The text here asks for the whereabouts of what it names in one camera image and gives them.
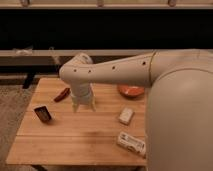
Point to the wooden table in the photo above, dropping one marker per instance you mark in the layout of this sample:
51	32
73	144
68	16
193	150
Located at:
82	138

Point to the red chili pepper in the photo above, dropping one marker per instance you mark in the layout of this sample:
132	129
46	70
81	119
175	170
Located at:
62	95

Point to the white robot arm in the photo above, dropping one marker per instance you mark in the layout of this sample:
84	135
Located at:
179	109

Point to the dark upright eraser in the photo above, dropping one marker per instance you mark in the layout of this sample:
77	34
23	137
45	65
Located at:
43	114

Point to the white snack packet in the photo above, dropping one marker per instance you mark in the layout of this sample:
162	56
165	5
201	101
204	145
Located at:
131	143

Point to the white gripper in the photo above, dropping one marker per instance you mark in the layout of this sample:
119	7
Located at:
82	94

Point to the orange bowl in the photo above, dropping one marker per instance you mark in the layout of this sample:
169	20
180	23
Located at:
130	91

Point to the small white box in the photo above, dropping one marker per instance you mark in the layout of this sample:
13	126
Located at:
126	116

